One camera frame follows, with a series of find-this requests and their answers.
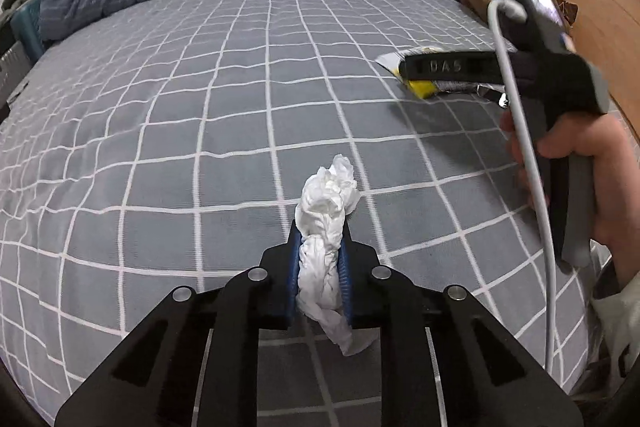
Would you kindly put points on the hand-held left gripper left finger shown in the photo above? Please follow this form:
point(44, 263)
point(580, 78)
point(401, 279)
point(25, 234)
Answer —
point(294, 272)

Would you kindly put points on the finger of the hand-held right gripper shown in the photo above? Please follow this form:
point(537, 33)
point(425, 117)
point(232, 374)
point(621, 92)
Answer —
point(450, 67)

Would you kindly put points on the grey suitcase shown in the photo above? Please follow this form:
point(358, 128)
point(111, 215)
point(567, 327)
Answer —
point(12, 67)

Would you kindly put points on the dark patterned cloth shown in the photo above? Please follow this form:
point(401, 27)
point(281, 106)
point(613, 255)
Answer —
point(567, 12)

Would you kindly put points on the bed with grey checked sheet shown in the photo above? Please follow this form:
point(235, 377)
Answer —
point(200, 107)

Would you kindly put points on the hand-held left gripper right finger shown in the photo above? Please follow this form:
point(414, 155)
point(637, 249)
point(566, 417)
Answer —
point(346, 277)

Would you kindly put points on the white tissue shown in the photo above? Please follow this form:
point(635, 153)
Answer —
point(325, 217)

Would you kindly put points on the teal plastic stool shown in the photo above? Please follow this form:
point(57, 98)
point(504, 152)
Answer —
point(27, 32)

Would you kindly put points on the person's right hand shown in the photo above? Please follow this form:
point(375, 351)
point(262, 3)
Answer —
point(612, 177)

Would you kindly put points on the silver snack wrapper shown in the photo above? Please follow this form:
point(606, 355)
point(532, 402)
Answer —
point(422, 89)

